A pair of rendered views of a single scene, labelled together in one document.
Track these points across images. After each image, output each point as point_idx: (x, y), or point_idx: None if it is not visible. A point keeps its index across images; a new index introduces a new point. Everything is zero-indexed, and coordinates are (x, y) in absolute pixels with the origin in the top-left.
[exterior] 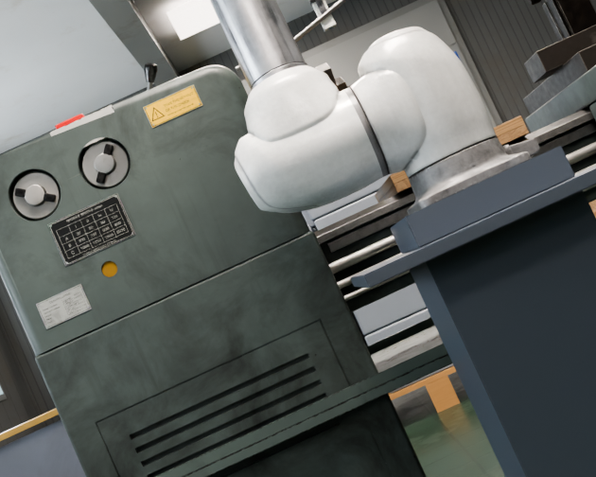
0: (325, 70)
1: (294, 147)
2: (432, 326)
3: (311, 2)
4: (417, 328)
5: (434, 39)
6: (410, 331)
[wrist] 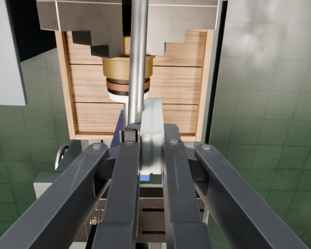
0: (39, 18)
1: None
2: (221, 21)
3: (124, 132)
4: (225, 10)
5: None
6: (226, 3)
